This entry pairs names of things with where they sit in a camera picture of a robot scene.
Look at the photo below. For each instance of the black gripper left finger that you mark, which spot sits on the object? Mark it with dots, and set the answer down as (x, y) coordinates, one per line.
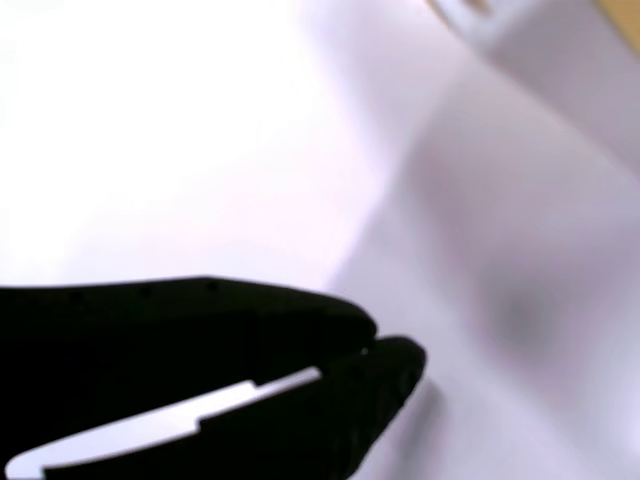
(150, 340)

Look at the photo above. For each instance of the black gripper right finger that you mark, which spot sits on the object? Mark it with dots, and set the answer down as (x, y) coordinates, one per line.
(310, 425)

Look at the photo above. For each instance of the yellow square tray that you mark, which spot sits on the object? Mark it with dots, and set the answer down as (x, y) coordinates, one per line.
(625, 15)

